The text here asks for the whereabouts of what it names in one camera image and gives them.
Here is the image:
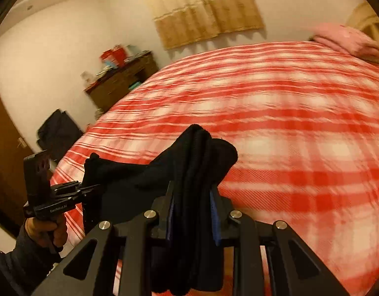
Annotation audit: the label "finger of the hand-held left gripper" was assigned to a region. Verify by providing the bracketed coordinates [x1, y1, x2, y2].
[77, 183, 100, 193]

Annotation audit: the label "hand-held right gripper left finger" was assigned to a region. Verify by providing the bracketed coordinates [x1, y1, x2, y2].
[32, 180, 176, 296]

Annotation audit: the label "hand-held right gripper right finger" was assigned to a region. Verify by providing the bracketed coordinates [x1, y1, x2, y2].
[209, 189, 350, 296]

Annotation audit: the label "black pants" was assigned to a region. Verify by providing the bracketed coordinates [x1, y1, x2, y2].
[82, 124, 239, 295]

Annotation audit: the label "person's left forearm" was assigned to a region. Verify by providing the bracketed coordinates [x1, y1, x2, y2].
[0, 225, 63, 296]

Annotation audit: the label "person's left hand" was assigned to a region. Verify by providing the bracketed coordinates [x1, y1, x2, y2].
[24, 211, 68, 248]

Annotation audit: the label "brown wooden door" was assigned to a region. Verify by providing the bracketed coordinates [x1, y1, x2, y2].
[0, 77, 54, 238]

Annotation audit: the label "black bag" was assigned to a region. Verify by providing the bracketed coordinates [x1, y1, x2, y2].
[37, 109, 84, 163]

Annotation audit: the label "brown wooden dresser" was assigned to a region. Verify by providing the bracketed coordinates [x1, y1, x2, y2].
[84, 52, 159, 113]

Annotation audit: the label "red plaid blanket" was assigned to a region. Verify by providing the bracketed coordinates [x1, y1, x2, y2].
[50, 41, 379, 296]

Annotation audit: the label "red box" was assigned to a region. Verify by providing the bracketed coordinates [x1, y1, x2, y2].
[100, 47, 128, 68]

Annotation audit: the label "beige floral curtain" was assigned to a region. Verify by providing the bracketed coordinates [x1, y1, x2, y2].
[141, 0, 265, 51]

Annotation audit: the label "cream wooden headboard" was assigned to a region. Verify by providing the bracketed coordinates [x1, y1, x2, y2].
[345, 1, 379, 68]

